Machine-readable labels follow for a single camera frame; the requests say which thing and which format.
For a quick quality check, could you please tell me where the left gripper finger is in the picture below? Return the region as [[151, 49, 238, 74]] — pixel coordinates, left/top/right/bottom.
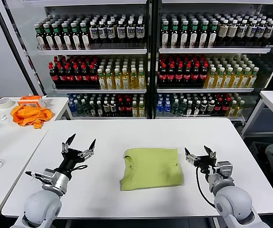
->
[[61, 133, 77, 152], [78, 139, 97, 160]]

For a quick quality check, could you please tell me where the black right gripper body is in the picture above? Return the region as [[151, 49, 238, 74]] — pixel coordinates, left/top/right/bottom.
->
[[194, 154, 217, 170]]

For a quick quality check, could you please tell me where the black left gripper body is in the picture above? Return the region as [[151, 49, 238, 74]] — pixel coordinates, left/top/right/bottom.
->
[[55, 148, 86, 178]]

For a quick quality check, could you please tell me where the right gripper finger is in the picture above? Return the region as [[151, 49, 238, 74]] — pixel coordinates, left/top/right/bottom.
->
[[204, 145, 217, 159], [185, 147, 199, 165]]

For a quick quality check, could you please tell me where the green T-shirt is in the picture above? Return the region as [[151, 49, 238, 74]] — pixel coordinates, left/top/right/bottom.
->
[[119, 147, 185, 192]]

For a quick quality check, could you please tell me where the cola bottle red cap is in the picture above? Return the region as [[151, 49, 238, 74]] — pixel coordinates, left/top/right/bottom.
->
[[182, 62, 192, 87], [118, 98, 125, 116], [166, 62, 175, 87], [198, 62, 208, 87], [57, 62, 67, 88], [190, 62, 200, 87], [89, 64, 98, 88], [73, 64, 82, 88], [222, 97, 230, 116], [158, 62, 167, 87], [174, 62, 184, 87], [65, 64, 74, 88], [49, 61, 59, 88], [214, 98, 223, 116], [125, 98, 132, 116], [81, 64, 90, 88]]

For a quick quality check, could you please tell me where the crumpled orange cloth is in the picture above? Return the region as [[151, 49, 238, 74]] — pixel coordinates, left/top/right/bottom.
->
[[10, 104, 53, 129]]

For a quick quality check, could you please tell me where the orange and white box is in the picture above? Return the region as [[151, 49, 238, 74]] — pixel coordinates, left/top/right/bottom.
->
[[17, 95, 47, 108]]

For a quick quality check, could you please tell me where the beige tape roll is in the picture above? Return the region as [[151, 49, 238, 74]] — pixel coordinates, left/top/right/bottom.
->
[[0, 96, 14, 109]]

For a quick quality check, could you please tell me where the dark bottle green cap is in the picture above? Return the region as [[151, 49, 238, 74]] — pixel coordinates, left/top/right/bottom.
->
[[179, 19, 189, 48], [61, 21, 73, 50], [199, 19, 209, 48], [79, 21, 91, 49], [160, 19, 170, 48], [35, 22, 47, 50], [170, 19, 179, 48], [70, 21, 82, 50], [43, 22, 55, 50], [51, 22, 64, 50], [189, 19, 199, 48], [208, 19, 219, 48]]

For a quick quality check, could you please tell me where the dark bottle blue white label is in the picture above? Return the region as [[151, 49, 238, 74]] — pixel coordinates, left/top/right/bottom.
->
[[117, 20, 127, 49], [126, 19, 136, 49], [135, 19, 145, 49], [106, 20, 117, 49], [97, 20, 108, 49], [263, 20, 273, 46], [236, 19, 248, 47], [245, 19, 258, 47], [89, 20, 99, 49], [254, 19, 267, 46]]

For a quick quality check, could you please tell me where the glass drinks display cabinet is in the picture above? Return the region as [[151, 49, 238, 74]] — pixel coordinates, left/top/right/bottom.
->
[[1, 0, 273, 121]]

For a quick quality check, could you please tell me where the dark bottle beige label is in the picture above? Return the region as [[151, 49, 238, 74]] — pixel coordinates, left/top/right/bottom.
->
[[217, 19, 230, 47], [226, 19, 239, 47]]

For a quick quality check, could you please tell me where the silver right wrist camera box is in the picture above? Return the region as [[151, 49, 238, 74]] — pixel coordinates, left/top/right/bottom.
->
[[216, 161, 234, 181]]

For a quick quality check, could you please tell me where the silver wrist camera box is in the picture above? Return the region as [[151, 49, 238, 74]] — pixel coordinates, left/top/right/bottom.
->
[[216, 161, 234, 181], [25, 170, 54, 185]]

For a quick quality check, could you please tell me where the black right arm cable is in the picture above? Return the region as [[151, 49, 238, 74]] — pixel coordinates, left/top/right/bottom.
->
[[195, 166, 216, 208]]

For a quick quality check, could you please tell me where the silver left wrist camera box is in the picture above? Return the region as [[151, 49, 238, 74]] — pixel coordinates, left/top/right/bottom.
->
[[25, 170, 54, 185]]

